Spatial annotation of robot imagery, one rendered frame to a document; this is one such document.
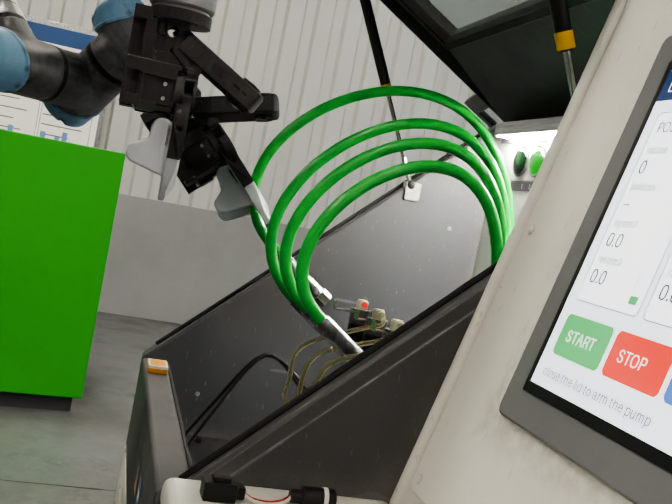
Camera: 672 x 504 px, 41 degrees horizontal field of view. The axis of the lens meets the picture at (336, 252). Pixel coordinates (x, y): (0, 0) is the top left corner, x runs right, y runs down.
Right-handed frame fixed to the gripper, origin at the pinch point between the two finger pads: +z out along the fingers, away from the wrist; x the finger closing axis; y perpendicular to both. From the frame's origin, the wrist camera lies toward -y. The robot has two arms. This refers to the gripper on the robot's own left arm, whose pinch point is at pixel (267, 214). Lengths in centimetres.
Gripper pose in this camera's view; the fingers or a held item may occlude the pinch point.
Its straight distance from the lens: 118.4
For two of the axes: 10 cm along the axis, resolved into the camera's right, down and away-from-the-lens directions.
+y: -8.4, 5.3, -1.4
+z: 5.5, 8.3, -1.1
